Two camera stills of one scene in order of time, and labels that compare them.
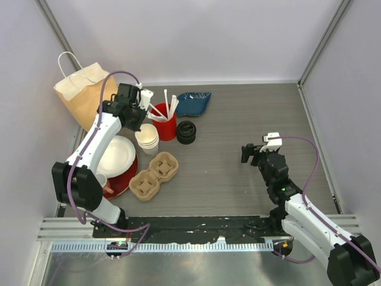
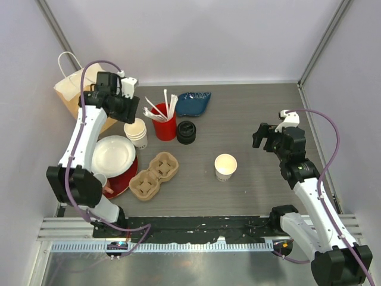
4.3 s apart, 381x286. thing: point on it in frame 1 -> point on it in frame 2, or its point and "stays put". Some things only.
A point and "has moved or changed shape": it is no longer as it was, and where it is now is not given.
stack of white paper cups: (147, 139) has moved or changed shape
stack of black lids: (186, 132) stays put
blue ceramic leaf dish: (192, 103) stays put
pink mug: (105, 183) stays put
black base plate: (188, 228) stays put
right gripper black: (253, 150) -> (265, 130)
